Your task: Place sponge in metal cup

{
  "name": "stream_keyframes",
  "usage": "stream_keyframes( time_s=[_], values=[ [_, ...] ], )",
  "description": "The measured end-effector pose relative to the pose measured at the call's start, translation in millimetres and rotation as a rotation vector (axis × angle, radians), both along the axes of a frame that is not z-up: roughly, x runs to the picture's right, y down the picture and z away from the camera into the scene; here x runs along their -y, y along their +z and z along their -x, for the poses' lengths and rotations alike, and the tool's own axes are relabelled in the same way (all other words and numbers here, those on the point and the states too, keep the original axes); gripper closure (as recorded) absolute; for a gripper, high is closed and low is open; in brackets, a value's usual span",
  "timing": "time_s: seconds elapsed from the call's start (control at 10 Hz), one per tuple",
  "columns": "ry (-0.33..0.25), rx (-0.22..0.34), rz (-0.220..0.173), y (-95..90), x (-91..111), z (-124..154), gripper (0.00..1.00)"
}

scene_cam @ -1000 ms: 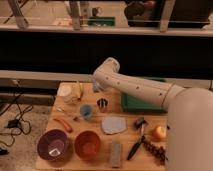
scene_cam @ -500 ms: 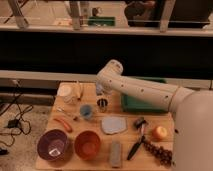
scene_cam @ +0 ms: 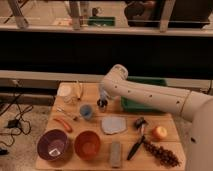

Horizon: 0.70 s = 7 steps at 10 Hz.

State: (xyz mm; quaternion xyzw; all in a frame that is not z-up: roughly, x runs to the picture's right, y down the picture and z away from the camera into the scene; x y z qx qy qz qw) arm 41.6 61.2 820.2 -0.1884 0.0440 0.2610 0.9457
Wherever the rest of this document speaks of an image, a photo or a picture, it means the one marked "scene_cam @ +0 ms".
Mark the purple bowl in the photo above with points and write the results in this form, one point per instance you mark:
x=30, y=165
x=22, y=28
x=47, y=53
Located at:
x=54, y=145

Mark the metal spoon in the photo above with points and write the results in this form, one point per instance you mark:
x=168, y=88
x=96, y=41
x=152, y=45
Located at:
x=72, y=116

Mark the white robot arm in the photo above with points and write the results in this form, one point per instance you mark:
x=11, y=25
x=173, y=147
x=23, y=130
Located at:
x=192, y=106

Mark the orange carrot toy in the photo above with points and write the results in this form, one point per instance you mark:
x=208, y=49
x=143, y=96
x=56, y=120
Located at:
x=66, y=126

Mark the orange bowl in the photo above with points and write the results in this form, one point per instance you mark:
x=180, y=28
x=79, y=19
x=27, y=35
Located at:
x=87, y=145

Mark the grey sponge block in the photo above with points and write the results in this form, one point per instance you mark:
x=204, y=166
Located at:
x=115, y=154

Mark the light blue cloth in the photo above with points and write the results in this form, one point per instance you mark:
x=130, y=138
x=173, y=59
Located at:
x=113, y=125

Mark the brown grape bunch toy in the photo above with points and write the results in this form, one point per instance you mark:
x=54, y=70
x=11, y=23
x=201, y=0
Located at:
x=164, y=156

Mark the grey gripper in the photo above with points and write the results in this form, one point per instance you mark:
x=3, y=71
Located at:
x=103, y=94

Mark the green plastic bin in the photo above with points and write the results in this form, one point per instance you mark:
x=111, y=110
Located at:
x=132, y=106

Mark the blue metal cup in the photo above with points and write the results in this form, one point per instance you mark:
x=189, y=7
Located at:
x=86, y=111

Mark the striped dark cup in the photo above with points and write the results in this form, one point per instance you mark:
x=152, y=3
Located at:
x=102, y=105

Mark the red apple toy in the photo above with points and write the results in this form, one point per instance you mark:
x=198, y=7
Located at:
x=159, y=132

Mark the green box on shelf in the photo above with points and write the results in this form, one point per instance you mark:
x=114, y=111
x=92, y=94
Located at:
x=101, y=21

